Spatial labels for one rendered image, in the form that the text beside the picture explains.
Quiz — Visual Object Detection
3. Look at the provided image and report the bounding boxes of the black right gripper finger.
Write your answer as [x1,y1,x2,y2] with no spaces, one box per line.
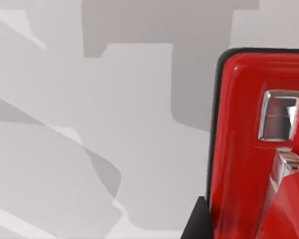
[180,196,214,239]

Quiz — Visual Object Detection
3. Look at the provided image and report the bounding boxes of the red stapler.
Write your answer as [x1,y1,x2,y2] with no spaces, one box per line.
[205,47,299,239]

